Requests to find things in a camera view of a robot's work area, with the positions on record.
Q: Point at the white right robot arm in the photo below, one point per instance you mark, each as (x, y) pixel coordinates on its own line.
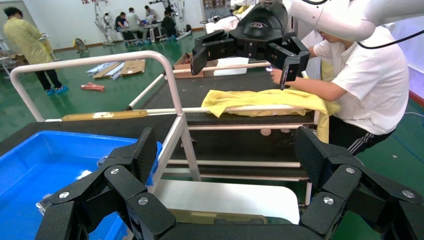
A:
(331, 16)

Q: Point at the person in white T-shirt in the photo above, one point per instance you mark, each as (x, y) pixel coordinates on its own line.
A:
(364, 82)

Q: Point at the cardboard box with red items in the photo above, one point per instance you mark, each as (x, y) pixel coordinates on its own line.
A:
(185, 66)

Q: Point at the person in grey shirt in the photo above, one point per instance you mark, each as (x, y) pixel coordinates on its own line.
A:
(134, 21)

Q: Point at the yellow floor fan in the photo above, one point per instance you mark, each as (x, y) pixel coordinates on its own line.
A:
(79, 44)

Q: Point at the white tube handrail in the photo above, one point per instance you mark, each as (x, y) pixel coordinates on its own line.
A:
(99, 59)

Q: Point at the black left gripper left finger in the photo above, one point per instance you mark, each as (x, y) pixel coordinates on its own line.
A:
(99, 192)

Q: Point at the white low table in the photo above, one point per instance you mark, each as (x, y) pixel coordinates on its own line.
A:
(232, 198)

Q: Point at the white flat panel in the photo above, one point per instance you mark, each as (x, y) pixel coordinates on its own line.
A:
(232, 64)

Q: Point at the blue plastic bin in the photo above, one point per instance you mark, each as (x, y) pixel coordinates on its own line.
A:
(39, 159)

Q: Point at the long wooden edge strip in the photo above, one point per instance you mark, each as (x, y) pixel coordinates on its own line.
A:
(106, 115)

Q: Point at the yellow cloth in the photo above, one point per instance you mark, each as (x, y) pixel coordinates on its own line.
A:
(265, 99)

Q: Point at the grey work table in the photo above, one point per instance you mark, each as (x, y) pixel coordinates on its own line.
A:
(142, 28)

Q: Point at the seated person light shirt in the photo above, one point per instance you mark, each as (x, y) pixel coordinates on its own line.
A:
(151, 13)

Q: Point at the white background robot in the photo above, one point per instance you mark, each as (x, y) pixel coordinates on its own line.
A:
(106, 21)

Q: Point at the flat cardboard sheet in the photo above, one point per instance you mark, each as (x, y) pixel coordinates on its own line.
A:
(133, 68)
(106, 70)

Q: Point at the person in yellow coat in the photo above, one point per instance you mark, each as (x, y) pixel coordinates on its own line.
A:
(26, 39)

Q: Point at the seated person dark shirt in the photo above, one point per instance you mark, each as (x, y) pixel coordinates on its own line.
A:
(121, 21)

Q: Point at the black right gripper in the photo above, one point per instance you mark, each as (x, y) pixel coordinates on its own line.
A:
(261, 26)

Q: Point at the red object on floor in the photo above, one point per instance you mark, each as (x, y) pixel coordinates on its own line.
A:
(92, 87)

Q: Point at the person in black clothes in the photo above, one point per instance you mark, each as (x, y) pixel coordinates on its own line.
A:
(169, 24)

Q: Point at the black cart with white tubes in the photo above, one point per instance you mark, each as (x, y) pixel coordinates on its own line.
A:
(232, 86)

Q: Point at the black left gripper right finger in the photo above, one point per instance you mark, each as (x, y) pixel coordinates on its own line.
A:
(364, 195)

